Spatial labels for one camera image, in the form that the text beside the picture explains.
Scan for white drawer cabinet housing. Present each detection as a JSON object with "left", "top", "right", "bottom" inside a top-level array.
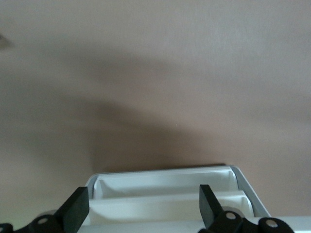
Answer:
[{"left": 86, "top": 164, "right": 311, "bottom": 233}]

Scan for white plastic drawer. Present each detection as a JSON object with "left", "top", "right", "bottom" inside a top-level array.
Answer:
[
  {"left": 93, "top": 168, "right": 238, "bottom": 200},
  {"left": 88, "top": 190, "right": 254, "bottom": 223},
  {"left": 81, "top": 216, "right": 273, "bottom": 233}
]

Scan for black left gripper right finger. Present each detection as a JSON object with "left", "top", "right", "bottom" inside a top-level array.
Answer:
[{"left": 198, "top": 184, "right": 294, "bottom": 233}]

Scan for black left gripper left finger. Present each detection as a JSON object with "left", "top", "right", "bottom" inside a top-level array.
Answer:
[{"left": 0, "top": 186, "right": 90, "bottom": 233}]

